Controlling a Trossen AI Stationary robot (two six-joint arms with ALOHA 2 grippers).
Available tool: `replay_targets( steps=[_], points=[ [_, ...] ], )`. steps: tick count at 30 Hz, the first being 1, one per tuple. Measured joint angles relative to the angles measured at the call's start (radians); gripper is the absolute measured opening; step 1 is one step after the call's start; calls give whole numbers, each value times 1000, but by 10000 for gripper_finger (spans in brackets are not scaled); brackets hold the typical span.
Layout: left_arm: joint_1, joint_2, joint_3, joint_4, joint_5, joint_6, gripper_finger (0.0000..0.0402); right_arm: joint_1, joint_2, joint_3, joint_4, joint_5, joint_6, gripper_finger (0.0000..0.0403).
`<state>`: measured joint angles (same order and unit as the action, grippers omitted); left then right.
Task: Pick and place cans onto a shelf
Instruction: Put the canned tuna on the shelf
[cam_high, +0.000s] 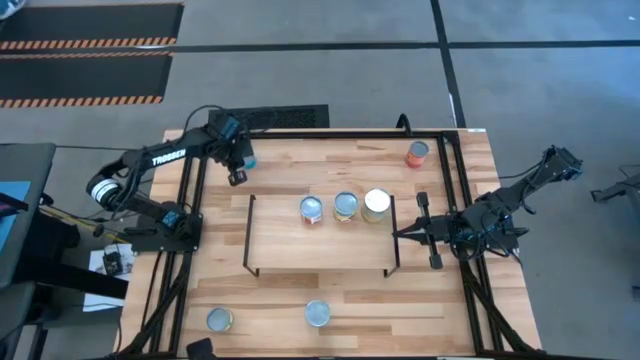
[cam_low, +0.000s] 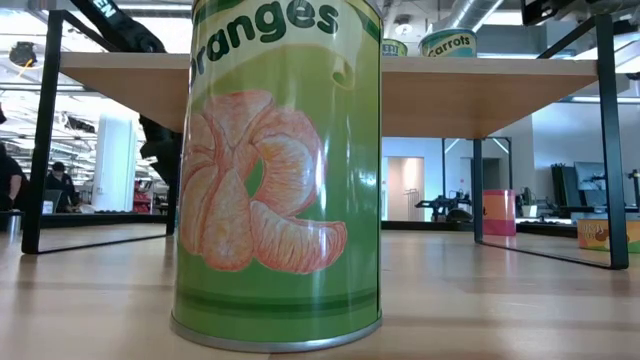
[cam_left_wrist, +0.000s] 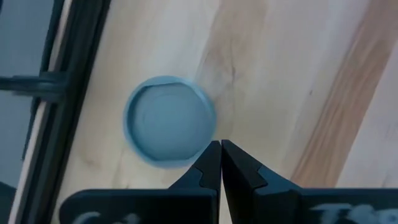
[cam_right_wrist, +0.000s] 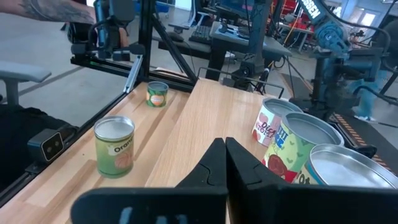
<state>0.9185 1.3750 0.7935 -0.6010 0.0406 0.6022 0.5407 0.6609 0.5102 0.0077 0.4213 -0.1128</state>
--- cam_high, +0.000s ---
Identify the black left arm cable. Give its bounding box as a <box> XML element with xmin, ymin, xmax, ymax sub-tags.
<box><xmin>182</xmin><ymin>103</ymin><xmax>227</xmax><ymax>134</ymax></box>

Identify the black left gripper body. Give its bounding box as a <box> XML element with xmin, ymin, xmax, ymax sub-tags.
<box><xmin>218</xmin><ymin>129</ymin><xmax>248</xmax><ymax>188</ymax></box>

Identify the white paper sheet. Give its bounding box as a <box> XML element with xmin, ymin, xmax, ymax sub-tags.
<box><xmin>82</xmin><ymin>243</ymin><xmax>135</xmax><ymax>314</ymax></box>

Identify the black hazard striped floor mat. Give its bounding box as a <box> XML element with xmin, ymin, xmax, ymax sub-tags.
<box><xmin>0</xmin><ymin>2</ymin><xmax>185</xmax><ymax>51</ymax></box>
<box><xmin>0</xmin><ymin>52</ymin><xmax>174</xmax><ymax>110</ymax></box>

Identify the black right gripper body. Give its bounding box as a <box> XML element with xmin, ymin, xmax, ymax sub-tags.
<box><xmin>416</xmin><ymin>191</ymin><xmax>469</xmax><ymax>271</ymax></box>

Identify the green orange labelled can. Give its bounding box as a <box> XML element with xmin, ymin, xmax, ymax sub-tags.
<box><xmin>205</xmin><ymin>306</ymin><xmax>235</xmax><ymax>333</ymax></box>

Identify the black rounded object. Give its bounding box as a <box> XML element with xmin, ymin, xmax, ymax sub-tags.
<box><xmin>185</xmin><ymin>338</ymin><xmax>217</xmax><ymax>360</ymax></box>

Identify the blue flat item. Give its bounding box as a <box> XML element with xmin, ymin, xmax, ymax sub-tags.
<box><xmin>0</xmin><ymin>180</ymin><xmax>32</xmax><ymax>254</ymax></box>

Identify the black perforated floor mat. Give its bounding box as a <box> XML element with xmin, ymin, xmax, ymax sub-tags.
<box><xmin>207</xmin><ymin>103</ymin><xmax>331</xmax><ymax>130</ymax></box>

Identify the black metal table frame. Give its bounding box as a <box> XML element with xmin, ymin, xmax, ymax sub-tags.
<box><xmin>113</xmin><ymin>127</ymin><xmax>547</xmax><ymax>360</ymax></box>

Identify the black wire shelf rack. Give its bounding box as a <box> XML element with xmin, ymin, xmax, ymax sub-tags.
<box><xmin>242</xmin><ymin>193</ymin><xmax>402</xmax><ymax>279</ymax></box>

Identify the red white labelled can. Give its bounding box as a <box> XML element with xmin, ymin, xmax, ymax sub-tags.
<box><xmin>298</xmin><ymin>194</ymin><xmax>325</xmax><ymax>226</ymax></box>

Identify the tan can white lid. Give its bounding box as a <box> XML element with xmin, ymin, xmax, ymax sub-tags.
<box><xmin>360</xmin><ymin>187</ymin><xmax>392</xmax><ymax>224</ymax></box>

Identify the black equipment stand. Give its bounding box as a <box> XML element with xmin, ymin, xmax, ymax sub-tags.
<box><xmin>14</xmin><ymin>209</ymin><xmax>130</xmax><ymax>301</ymax></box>

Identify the small black device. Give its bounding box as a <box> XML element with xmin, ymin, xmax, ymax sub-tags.
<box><xmin>102</xmin><ymin>251</ymin><xmax>124</xmax><ymax>276</ymax></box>

